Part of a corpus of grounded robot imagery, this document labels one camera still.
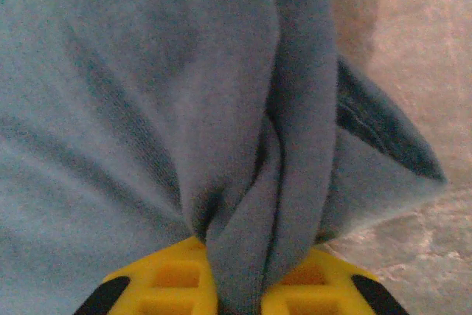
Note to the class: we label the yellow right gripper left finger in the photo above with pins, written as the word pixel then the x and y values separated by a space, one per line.
pixel 173 289

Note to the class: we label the slate blue plain t-shirt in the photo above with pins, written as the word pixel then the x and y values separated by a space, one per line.
pixel 147 108

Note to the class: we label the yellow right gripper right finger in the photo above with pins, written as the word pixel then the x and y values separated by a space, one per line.
pixel 317 293

